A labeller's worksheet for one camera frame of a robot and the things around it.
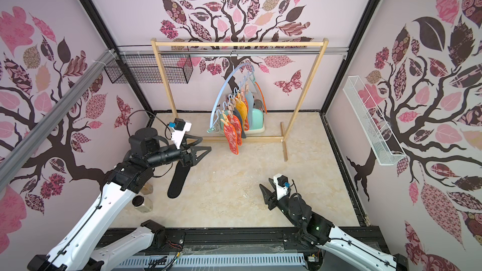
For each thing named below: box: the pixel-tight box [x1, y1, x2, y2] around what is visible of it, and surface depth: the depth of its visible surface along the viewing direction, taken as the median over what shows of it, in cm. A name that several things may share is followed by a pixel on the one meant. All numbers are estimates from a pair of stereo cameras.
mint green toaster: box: [246, 99, 265, 135], surface depth 102 cm
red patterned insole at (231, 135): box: [223, 124, 240, 155], surface depth 83 cm
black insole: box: [166, 160, 191, 199], surface depth 91 cm
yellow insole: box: [235, 99, 248, 132], surface depth 85 cm
